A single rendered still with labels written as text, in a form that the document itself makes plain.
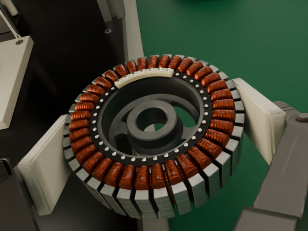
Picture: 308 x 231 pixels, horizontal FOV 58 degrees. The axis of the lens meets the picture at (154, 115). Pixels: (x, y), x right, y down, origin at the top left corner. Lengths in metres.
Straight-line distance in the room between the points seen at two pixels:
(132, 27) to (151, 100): 0.24
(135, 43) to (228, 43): 0.12
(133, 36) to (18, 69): 0.15
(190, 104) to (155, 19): 0.25
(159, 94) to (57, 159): 0.08
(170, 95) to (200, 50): 0.16
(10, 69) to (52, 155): 0.22
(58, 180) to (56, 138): 0.02
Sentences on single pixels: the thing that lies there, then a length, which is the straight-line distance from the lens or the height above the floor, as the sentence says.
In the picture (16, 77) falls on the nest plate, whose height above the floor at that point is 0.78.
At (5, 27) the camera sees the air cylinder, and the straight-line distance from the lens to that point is 0.48.
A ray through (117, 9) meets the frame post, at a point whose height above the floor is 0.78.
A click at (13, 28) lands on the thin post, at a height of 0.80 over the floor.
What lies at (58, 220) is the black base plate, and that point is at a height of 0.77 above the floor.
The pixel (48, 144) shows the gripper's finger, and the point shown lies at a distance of 0.16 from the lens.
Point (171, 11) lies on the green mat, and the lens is 0.43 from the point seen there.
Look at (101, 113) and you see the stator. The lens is 0.18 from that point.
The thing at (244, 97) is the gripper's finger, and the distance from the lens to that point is 0.16.
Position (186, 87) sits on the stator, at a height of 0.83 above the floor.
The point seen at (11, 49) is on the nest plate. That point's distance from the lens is 0.41.
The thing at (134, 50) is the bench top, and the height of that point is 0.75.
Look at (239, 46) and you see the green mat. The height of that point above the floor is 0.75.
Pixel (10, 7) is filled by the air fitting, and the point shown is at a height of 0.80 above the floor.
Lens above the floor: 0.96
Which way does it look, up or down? 49 degrees down
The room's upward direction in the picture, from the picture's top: 16 degrees counter-clockwise
